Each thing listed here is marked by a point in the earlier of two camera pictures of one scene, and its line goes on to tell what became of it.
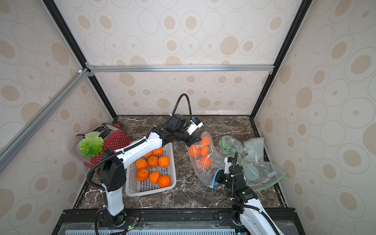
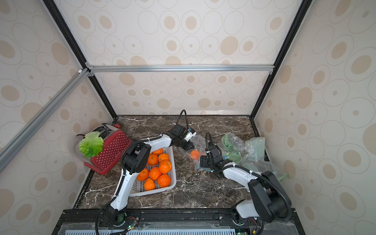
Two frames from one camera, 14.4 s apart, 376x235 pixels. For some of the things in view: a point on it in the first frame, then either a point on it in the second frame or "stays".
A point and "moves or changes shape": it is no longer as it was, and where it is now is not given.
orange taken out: x=164 y=181 stays
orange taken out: x=158 y=151 stays
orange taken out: x=152 y=161 stays
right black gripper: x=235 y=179 → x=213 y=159
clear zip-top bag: x=204 y=159 moves or changes shape
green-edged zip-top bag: x=260 y=175 stays
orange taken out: x=142 y=174 stays
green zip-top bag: x=252 y=149 stays
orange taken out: x=153 y=176 → x=149 y=184
